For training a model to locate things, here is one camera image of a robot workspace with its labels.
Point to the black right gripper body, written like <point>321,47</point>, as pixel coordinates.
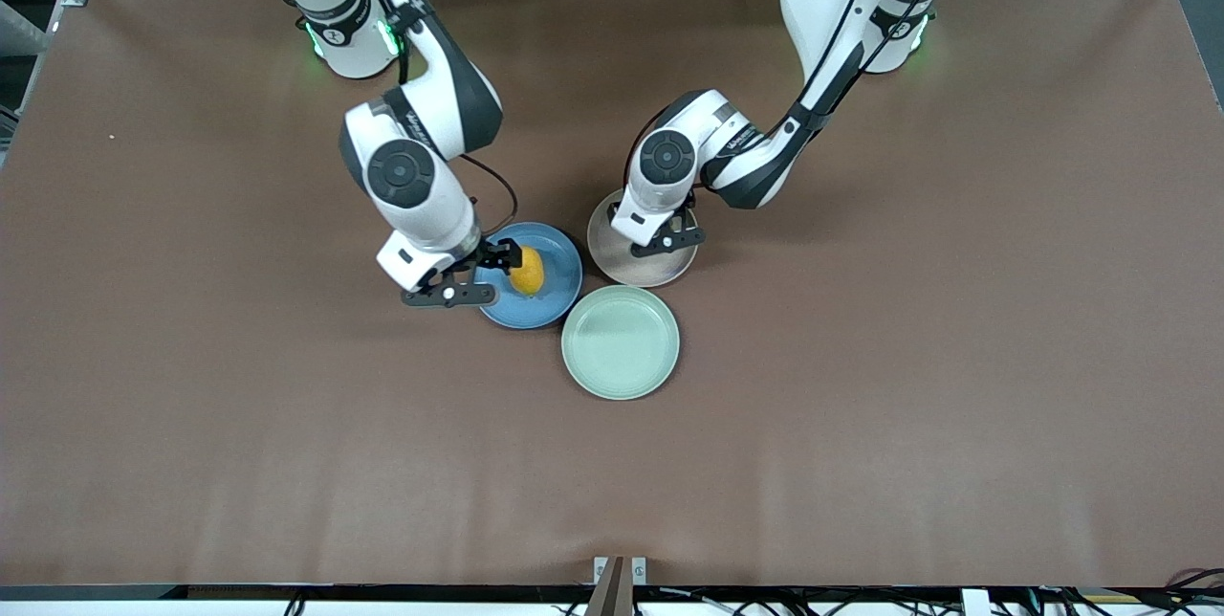
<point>489,255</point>

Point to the yellow lemon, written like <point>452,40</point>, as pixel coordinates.
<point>528,274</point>

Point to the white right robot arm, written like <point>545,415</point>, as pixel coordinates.
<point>421,205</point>

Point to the beige plate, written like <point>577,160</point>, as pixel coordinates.
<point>660,272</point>

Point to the blue plate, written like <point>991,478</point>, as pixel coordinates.
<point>559,300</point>

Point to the pale green plate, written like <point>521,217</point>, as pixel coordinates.
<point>620,343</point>

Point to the brown table cover sheet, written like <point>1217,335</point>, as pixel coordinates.
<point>287,406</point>

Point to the small white box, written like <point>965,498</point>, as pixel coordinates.
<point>975,602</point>

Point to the black left camera mount bracket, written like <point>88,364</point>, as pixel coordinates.
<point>693,238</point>

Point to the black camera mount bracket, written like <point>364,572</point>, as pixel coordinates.
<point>693,238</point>
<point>426,298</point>

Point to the black right camera mount bracket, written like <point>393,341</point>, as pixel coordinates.
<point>426,298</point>

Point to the metal table edge bracket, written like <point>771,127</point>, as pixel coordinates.
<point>612,587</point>

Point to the black table edge rail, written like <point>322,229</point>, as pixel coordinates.
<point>96,591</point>

